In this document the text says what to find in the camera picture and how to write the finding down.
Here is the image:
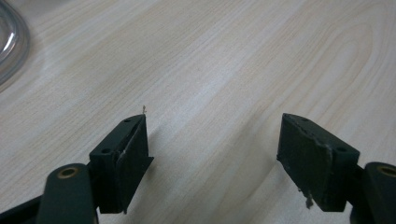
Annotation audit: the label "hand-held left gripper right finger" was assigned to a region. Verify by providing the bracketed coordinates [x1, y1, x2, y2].
[276, 112, 361, 214]

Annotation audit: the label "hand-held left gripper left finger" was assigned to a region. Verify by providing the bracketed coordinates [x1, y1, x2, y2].
[88, 113, 155, 216]

